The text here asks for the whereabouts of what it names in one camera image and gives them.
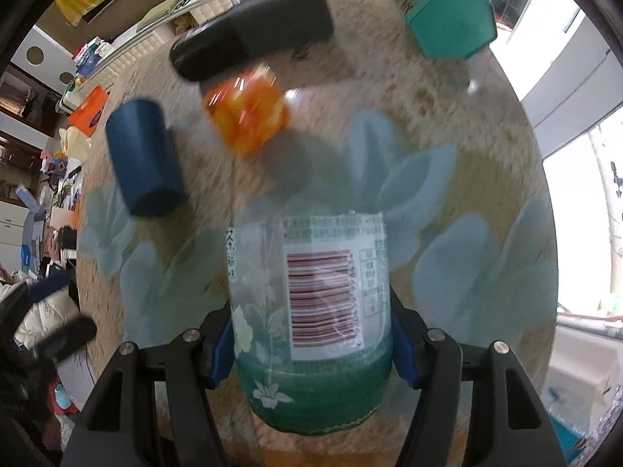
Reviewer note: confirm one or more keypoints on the orange patterned cup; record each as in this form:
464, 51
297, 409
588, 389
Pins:
247, 110

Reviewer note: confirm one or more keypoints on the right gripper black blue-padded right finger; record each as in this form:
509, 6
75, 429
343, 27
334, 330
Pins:
507, 422

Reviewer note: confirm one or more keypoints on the white cardboard box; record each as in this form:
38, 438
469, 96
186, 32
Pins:
584, 373

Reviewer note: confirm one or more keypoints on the dark blue plastic cup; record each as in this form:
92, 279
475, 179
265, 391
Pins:
144, 159

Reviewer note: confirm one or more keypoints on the orange tissue pack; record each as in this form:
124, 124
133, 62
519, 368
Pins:
87, 115

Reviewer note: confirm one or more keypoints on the teal hexagonal box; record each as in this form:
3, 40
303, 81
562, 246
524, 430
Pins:
450, 29

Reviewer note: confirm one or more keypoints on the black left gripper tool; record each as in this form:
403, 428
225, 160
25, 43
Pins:
25, 373

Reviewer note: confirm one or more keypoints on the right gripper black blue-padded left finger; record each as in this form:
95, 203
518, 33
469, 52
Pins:
150, 406

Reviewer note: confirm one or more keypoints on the clear green plastic cup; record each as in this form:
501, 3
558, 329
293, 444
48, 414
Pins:
310, 308

